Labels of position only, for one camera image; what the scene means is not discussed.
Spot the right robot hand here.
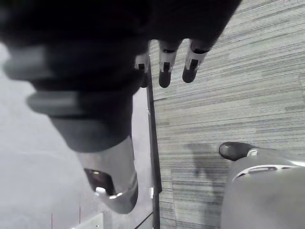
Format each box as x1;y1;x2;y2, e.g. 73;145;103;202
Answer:
0;0;241;214

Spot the white wall fitting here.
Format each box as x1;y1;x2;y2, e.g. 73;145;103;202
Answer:
75;212;104;229

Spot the black vertical wall strip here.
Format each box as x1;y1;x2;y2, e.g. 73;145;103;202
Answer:
145;54;163;229

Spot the dark robot foot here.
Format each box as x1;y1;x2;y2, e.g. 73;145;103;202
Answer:
218;141;260;162

